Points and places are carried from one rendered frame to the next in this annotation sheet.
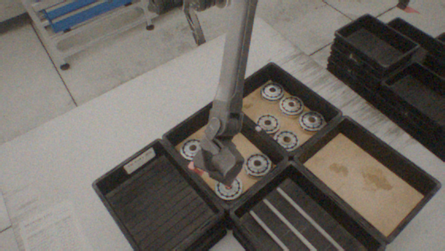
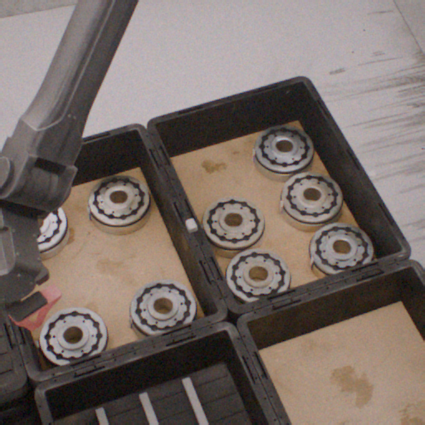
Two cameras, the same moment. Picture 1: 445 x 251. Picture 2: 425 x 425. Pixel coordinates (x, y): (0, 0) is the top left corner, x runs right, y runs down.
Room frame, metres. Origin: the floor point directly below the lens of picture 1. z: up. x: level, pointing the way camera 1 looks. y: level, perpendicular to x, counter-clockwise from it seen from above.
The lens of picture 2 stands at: (-0.10, -0.36, 2.19)
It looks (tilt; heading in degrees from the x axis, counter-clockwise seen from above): 55 degrees down; 13
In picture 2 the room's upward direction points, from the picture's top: 1 degrees clockwise
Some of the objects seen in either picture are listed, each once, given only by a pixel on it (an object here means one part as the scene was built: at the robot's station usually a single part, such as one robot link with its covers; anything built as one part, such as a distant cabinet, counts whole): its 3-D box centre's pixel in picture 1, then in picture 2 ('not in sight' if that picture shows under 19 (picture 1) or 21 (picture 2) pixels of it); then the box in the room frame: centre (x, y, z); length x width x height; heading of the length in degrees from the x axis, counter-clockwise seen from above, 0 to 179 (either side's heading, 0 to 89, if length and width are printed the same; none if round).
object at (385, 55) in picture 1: (365, 65); not in sight; (1.51, -0.97, 0.37); 0.40 x 0.30 x 0.45; 29
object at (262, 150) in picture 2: (272, 90); (284, 148); (0.97, -0.24, 0.86); 0.10 x 0.10 x 0.01
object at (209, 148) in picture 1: (212, 148); not in sight; (0.47, 0.03, 1.24); 0.07 x 0.06 x 0.07; 31
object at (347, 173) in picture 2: (279, 113); (271, 207); (0.84, -0.24, 0.87); 0.40 x 0.30 x 0.11; 35
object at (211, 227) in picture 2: (267, 123); (233, 222); (0.80, -0.19, 0.86); 0.10 x 0.10 x 0.01
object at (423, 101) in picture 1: (415, 109); not in sight; (1.17, -1.17, 0.31); 0.40 x 0.30 x 0.34; 29
